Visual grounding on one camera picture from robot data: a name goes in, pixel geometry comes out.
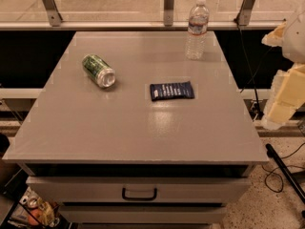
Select dark blue snack bar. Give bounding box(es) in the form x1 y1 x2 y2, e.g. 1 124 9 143
150 81 194 101

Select metal railing bracket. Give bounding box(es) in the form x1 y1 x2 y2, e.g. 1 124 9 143
234 0 255 26
163 0 174 27
42 0 62 27

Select upper grey drawer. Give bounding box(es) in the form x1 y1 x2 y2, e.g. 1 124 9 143
27 177 250 203

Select grey drawer cabinet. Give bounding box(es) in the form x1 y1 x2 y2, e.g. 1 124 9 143
2 31 270 229

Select black drawer handle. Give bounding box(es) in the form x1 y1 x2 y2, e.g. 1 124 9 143
121 188 158 201

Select lower grey drawer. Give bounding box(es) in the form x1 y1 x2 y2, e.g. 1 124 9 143
59 206 227 224

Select green soda can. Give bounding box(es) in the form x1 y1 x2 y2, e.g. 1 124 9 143
82 54 116 88

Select grey drawer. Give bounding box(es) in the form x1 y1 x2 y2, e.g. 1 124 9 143
27 177 250 203
59 206 227 224

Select hanging black cable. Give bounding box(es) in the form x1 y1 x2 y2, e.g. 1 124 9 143
236 18 275 116

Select middle metal railing bracket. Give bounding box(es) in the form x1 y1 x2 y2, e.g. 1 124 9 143
163 0 174 27

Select clear plastic water bottle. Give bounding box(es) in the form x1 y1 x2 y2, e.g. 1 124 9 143
185 0 210 60

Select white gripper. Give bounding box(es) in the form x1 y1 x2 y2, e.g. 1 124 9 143
261 4 305 131

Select left metal railing bracket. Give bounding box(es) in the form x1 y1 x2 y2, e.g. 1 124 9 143
42 0 62 27

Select black stand leg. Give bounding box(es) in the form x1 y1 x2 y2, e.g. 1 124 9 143
265 144 305 203

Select right metal railing bracket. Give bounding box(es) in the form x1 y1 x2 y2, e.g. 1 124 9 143
234 0 255 26

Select clutter on floor shelf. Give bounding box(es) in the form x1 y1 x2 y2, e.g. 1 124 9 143
10 188 60 228

